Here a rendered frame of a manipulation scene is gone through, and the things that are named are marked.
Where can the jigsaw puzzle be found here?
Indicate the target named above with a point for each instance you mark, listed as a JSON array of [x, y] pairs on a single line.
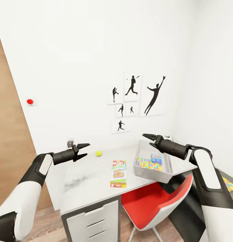
[[228, 184], [151, 165]]

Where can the tennis ball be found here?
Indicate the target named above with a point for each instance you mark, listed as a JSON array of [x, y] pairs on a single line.
[[99, 153]]

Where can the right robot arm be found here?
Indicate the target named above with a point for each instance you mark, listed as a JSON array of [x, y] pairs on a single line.
[[215, 199]]

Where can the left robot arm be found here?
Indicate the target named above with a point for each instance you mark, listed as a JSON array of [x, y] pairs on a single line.
[[18, 211]]

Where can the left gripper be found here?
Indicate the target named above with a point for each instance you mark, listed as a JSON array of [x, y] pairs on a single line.
[[72, 154]]

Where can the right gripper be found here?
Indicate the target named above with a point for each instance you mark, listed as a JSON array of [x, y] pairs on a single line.
[[163, 145]]

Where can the board game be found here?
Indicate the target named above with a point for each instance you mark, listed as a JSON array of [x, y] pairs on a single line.
[[156, 158], [143, 160], [119, 174]]

